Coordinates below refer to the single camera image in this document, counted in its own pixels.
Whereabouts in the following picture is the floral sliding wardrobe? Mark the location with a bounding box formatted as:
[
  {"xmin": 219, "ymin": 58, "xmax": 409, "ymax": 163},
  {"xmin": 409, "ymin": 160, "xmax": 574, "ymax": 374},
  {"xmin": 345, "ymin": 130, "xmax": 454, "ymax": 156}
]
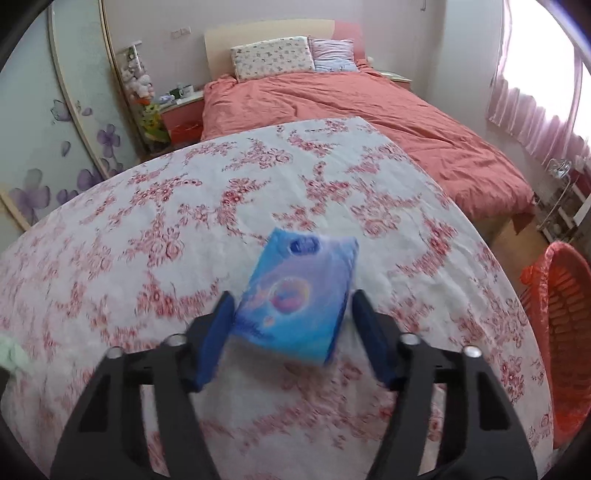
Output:
[{"xmin": 0, "ymin": 0, "xmax": 155, "ymax": 232}]

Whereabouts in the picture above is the white wire rack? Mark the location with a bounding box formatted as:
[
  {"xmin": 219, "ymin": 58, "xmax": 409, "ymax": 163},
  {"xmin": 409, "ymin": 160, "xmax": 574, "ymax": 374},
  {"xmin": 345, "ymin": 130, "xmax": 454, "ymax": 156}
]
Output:
[{"xmin": 537, "ymin": 157, "xmax": 591, "ymax": 246}]

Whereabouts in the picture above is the pink curtain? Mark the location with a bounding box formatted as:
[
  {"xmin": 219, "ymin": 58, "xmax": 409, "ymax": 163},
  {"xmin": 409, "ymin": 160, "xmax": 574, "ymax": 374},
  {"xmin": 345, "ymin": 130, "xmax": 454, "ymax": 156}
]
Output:
[{"xmin": 486, "ymin": 0, "xmax": 591, "ymax": 172}]

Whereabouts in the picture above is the blue tissue packet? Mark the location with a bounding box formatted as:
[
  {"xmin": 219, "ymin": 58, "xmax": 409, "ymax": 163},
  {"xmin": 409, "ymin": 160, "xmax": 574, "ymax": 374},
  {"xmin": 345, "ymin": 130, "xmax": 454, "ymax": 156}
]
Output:
[{"xmin": 232, "ymin": 226, "xmax": 360, "ymax": 366}]

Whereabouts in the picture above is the floral tablecloth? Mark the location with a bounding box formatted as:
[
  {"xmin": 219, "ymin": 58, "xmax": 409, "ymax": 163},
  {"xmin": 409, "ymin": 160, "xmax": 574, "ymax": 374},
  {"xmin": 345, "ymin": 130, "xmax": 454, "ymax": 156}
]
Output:
[{"xmin": 0, "ymin": 115, "xmax": 555, "ymax": 480}]

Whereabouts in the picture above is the red white nightstand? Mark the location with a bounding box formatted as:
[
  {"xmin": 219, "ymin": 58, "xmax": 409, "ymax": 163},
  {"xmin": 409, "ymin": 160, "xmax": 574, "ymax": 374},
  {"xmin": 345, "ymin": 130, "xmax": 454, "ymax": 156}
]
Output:
[{"xmin": 159, "ymin": 90, "xmax": 205, "ymax": 145}]

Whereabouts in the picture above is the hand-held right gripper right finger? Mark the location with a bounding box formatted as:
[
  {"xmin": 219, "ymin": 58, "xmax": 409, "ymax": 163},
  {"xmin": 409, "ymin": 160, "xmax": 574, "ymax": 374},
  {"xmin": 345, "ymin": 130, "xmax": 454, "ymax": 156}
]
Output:
[{"xmin": 351, "ymin": 290, "xmax": 539, "ymax": 480}]

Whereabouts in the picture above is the yellow green plush toy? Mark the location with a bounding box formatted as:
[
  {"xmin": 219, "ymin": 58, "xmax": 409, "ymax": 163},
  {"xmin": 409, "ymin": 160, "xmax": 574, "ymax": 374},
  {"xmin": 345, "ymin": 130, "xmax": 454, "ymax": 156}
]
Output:
[{"xmin": 140, "ymin": 102, "xmax": 170, "ymax": 143}]

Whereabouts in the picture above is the red plastic basket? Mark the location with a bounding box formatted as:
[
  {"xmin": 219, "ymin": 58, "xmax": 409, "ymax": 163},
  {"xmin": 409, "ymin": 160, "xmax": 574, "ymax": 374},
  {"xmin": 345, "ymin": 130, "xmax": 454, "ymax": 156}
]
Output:
[{"xmin": 518, "ymin": 240, "xmax": 591, "ymax": 452}]

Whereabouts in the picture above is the light green cloth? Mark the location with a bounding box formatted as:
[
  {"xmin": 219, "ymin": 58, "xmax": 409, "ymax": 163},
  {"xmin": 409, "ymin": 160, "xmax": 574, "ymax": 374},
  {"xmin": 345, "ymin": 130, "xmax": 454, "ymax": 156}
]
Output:
[{"xmin": 0, "ymin": 336, "xmax": 29, "ymax": 374}]

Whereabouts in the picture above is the beige pink headboard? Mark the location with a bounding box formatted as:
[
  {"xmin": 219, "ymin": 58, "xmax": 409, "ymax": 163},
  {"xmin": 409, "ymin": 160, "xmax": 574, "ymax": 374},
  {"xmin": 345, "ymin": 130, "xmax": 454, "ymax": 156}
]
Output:
[{"xmin": 204, "ymin": 19, "xmax": 366, "ymax": 83}]

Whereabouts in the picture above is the column of plush toys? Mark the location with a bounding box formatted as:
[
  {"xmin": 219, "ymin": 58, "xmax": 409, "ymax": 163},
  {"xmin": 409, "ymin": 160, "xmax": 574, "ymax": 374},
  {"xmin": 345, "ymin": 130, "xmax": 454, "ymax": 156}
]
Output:
[{"xmin": 120, "ymin": 43, "xmax": 155, "ymax": 104}]

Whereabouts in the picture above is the pink nightstand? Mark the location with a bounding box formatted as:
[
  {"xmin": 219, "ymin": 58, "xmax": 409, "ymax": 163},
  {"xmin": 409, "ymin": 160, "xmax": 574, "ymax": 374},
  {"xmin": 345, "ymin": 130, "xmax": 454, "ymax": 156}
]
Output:
[{"xmin": 378, "ymin": 69, "xmax": 413, "ymax": 92}]

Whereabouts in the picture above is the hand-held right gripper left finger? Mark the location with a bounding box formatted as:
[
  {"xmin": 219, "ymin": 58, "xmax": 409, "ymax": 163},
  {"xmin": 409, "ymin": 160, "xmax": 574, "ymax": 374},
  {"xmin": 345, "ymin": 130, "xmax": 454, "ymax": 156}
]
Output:
[{"xmin": 51, "ymin": 291, "xmax": 236, "ymax": 480}]

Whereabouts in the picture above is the pink striped pillow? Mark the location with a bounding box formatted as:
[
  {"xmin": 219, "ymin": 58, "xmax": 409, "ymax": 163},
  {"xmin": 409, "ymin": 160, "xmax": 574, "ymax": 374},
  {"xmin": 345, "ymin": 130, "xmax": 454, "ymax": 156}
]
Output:
[{"xmin": 308, "ymin": 37, "xmax": 359, "ymax": 73}]

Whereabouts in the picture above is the white printed pillow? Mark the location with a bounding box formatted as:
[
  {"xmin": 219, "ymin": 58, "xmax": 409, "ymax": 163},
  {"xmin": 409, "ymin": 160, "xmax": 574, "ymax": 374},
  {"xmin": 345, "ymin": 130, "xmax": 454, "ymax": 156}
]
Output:
[{"xmin": 230, "ymin": 35, "xmax": 317, "ymax": 84}]

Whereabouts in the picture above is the red duvet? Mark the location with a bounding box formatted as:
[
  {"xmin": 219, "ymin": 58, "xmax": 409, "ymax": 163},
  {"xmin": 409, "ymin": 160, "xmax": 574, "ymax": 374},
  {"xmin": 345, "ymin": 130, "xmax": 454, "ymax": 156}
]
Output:
[{"xmin": 201, "ymin": 68, "xmax": 537, "ymax": 223}]

